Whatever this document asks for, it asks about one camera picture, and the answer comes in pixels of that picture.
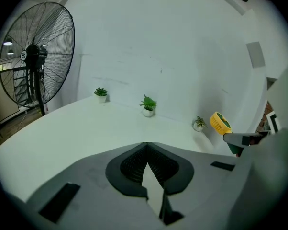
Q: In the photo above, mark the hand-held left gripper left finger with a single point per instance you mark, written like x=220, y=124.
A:
x=91, y=176

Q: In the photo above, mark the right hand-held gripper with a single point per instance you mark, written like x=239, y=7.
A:
x=266, y=176

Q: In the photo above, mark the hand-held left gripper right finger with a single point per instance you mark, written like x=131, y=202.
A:
x=206, y=183

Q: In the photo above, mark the small yellow handheld fan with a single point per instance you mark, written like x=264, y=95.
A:
x=220, y=124

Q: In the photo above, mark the striped leaf potted plant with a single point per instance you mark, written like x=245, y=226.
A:
x=199, y=123

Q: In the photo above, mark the white table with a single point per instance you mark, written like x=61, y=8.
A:
x=74, y=128

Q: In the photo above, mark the small succulent potted plant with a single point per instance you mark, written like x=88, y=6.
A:
x=101, y=92

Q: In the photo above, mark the bright green leafy potted plant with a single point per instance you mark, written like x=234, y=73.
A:
x=148, y=103

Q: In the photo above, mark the black framed beige partition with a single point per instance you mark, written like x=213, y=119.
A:
x=3, y=99

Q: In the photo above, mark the dark pendant lamp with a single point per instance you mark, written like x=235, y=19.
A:
x=7, y=42
x=10, y=52

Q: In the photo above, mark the grey wall panel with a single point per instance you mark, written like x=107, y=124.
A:
x=255, y=54

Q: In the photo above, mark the large black pedestal fan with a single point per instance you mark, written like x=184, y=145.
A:
x=32, y=54

